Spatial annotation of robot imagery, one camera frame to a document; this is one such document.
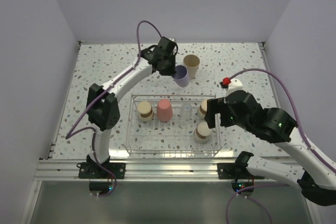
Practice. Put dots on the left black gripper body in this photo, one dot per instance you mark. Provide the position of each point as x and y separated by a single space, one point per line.
168 68

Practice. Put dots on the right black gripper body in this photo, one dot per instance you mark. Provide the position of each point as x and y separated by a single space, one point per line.
218 105

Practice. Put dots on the purple plastic cup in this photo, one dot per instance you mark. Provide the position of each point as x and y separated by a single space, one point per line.
181 76

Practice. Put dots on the tall beige cup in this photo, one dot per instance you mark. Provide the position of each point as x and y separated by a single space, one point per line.
191 62

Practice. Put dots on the cream steel cup brown band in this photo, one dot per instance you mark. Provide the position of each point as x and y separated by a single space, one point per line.
202 109

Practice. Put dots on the steel cup back row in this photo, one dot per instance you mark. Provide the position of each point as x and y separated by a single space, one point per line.
202 134

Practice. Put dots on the clear glass cup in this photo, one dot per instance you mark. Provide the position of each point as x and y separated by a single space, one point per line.
186 112

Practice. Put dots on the red plastic cup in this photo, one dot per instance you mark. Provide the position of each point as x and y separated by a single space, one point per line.
164 110

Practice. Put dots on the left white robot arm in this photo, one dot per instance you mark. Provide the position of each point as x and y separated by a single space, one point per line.
103 101

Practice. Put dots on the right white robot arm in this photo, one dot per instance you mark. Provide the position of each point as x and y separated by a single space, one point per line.
315 178

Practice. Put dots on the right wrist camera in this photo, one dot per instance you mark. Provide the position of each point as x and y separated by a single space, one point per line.
231 85

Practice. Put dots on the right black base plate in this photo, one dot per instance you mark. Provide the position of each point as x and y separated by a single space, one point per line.
228 171

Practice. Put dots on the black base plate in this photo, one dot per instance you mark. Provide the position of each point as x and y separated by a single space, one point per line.
87 172
228 171

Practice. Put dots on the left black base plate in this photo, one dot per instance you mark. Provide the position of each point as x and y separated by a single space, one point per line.
87 172

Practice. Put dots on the aluminium mounting rail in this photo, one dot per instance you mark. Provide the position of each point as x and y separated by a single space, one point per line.
147 170

